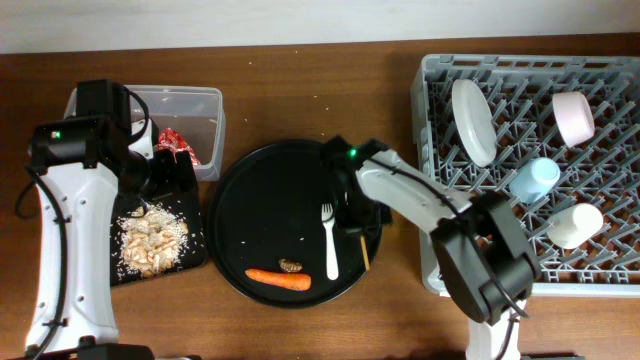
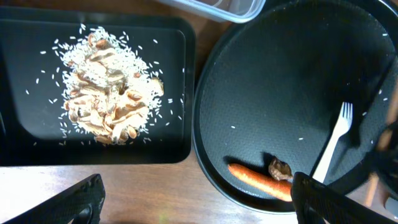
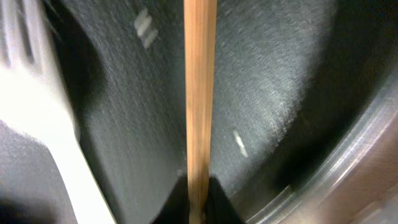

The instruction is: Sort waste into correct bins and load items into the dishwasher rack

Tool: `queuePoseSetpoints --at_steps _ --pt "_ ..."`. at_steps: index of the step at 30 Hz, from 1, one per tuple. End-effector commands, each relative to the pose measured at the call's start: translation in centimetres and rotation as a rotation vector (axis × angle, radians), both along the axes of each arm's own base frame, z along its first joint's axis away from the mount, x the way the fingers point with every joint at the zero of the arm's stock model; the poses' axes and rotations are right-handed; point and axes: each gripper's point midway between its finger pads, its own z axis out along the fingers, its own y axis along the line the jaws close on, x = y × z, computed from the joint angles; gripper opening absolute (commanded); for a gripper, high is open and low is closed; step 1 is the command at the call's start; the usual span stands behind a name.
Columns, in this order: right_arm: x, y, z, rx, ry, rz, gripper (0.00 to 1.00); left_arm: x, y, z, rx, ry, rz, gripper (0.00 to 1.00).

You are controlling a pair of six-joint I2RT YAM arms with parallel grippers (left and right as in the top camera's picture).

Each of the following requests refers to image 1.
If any pile of rice and shells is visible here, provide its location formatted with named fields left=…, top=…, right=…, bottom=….
left=112, top=202, right=206, bottom=281

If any orange carrot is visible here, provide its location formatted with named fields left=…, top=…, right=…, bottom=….
left=245, top=269, right=312, bottom=292

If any brown food scrap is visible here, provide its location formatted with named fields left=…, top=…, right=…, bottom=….
left=279, top=259, right=303, bottom=273

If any wooden chopstick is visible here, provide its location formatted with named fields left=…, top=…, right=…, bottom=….
left=359, top=234, right=370, bottom=272

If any grey plate with food scraps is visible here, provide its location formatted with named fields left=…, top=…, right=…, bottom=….
left=451, top=79, right=497, bottom=167

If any cream paper cup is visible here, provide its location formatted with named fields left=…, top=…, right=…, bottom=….
left=547, top=203, right=604, bottom=249

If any red snack wrapper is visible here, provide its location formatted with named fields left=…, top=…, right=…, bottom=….
left=156, top=128, right=201, bottom=166

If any pink bowl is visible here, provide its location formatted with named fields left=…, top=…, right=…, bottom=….
left=552, top=92, right=595, bottom=147

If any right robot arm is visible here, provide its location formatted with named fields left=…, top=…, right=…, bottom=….
left=320, top=136, right=541, bottom=359

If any round black tray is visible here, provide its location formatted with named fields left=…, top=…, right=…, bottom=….
left=205, top=140, right=382, bottom=308

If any white plastic fork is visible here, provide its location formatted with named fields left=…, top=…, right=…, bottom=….
left=321, top=203, right=339, bottom=280

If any grey dishwasher rack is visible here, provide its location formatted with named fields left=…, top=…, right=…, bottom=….
left=410, top=54, right=639, bottom=298

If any clear plastic bin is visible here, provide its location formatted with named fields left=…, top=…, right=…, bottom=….
left=33, top=79, right=225, bottom=192

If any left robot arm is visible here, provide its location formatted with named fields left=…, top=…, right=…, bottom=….
left=25, top=79, right=197, bottom=359

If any blue plastic cup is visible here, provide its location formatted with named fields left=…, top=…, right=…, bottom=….
left=508, top=157, right=561, bottom=204

